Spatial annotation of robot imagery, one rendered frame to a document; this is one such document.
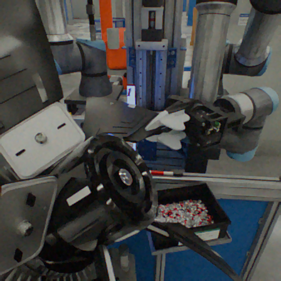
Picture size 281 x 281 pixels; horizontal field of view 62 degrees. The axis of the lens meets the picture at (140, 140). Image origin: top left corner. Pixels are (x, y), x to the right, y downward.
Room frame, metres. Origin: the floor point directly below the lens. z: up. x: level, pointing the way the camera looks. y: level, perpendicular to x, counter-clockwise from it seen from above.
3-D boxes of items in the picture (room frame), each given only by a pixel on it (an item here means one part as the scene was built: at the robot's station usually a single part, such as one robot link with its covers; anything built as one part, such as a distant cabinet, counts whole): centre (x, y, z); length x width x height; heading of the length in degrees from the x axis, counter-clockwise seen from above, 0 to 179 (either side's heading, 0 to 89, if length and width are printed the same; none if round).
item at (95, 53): (1.03, 0.21, 1.20); 0.13 x 0.12 x 0.14; 126
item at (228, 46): (0.98, -0.29, 1.20); 0.13 x 0.12 x 0.14; 71
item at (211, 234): (0.49, -0.13, 0.85); 0.22 x 0.17 x 0.07; 101
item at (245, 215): (0.66, -0.07, 0.45); 0.82 x 0.02 x 0.66; 85
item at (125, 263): (0.27, 0.03, 0.96); 0.02 x 0.02 x 0.06
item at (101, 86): (1.04, 0.21, 1.09); 0.15 x 0.15 x 0.10
